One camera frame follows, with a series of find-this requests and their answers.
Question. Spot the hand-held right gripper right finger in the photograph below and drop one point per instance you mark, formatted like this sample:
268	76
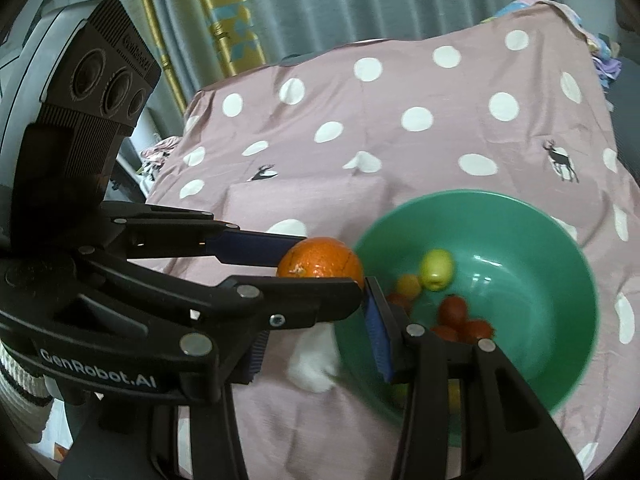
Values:
379	345

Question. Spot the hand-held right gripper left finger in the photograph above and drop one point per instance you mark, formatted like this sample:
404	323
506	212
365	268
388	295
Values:
256	360

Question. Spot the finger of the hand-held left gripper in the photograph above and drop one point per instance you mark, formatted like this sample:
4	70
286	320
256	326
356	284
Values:
250	247
310	302

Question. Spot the orange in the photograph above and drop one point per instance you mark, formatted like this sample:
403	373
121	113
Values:
320	260

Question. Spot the small yellow fruit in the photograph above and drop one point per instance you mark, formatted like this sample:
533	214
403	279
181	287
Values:
409	286

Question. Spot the green round fruit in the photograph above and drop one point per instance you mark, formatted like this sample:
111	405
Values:
436	270

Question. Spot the green plastic bowl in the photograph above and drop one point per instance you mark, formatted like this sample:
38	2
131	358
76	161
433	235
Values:
525	285

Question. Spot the person's left forearm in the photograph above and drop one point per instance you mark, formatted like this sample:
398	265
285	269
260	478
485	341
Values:
20	375

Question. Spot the floral cloth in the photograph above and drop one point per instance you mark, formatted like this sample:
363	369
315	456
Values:
160	152

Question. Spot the pink polka dot blanket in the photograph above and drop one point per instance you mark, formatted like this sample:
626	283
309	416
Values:
400	150

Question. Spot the yellow patterned curtain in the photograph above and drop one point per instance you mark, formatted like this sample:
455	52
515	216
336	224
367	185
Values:
230	15

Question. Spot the grey sofa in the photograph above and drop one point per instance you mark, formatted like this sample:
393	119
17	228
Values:
627	110

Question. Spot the pastel patterned cloth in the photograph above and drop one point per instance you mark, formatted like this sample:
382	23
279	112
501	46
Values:
607	67

